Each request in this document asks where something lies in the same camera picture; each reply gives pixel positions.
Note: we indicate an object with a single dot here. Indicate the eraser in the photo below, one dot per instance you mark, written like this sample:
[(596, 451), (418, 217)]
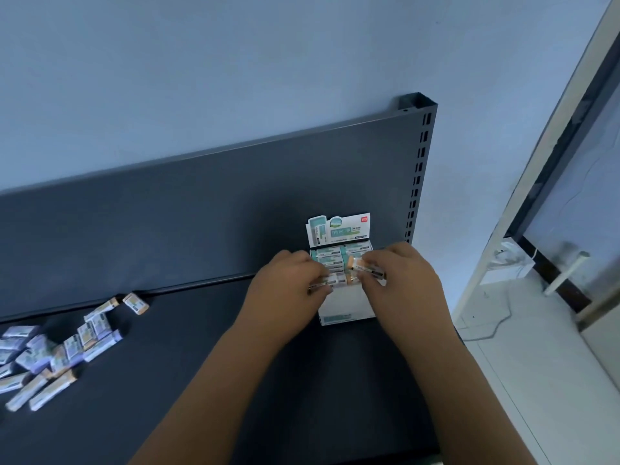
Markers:
[(356, 266), (329, 285)]

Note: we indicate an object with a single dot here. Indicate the white box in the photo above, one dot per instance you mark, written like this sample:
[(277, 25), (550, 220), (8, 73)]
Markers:
[(346, 305)]

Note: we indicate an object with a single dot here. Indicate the dark grey shelf back panel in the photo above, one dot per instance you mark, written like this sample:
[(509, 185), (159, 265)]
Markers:
[(169, 227)]

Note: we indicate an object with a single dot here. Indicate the person's left hand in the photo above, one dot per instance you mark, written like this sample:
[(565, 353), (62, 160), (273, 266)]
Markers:
[(281, 305)]

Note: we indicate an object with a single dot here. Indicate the person's right forearm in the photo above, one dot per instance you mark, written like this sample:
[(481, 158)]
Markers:
[(470, 406)]

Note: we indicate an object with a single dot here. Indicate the pile of small erasers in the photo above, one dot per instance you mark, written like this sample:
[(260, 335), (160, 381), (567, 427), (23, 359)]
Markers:
[(87, 336)]

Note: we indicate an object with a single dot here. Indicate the person's left forearm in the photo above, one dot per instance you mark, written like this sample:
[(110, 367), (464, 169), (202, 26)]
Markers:
[(208, 406)]

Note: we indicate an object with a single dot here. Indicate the white door frame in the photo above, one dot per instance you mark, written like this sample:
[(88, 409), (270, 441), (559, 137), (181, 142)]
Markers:
[(557, 118)]

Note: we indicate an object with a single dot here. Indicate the person's right hand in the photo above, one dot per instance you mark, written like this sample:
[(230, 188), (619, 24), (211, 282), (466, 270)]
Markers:
[(411, 300)]

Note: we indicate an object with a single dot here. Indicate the glass door with dark frame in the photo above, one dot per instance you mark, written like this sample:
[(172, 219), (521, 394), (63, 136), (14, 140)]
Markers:
[(581, 198)]

